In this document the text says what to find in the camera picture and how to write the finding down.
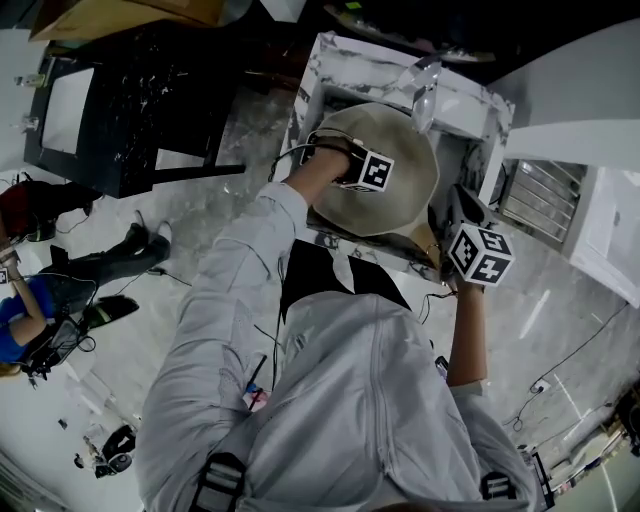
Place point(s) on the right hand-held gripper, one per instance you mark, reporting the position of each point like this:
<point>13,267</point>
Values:
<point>480,257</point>

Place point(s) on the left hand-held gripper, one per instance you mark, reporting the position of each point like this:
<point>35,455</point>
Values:
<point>372,172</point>

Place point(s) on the person's right forearm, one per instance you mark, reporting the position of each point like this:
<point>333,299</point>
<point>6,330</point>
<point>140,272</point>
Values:
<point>467,335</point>

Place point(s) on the chrome faucet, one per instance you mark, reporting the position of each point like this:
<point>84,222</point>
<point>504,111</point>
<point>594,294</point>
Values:
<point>422,90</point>

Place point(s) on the white marble sink cabinet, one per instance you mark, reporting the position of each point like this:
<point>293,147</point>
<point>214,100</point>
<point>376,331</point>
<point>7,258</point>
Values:
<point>350,55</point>

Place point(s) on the person's black trousers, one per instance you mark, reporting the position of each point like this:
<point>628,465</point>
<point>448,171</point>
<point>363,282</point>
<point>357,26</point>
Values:
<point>310,275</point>

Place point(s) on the black belt device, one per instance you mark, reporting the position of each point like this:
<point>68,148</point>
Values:
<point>440,365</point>

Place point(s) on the white floor socket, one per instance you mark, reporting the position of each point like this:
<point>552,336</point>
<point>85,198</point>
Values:
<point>540,387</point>

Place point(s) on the person's grey zip jacket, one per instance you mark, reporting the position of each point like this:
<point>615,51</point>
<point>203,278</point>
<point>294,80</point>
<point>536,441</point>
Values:
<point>325,400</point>

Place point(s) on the black table with white panel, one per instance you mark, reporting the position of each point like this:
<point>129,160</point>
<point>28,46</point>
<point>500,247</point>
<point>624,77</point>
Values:
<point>150,100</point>

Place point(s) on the small badge card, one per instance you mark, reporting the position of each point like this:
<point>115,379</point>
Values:
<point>255,395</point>

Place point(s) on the large cardboard box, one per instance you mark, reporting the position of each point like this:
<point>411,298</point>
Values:
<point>125,17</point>

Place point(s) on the black device with green stripe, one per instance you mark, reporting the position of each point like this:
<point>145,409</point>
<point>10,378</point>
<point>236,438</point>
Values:
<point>112,310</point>

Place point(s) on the white rectangular basin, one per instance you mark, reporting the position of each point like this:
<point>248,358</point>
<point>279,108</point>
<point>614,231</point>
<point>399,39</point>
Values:
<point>67,110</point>

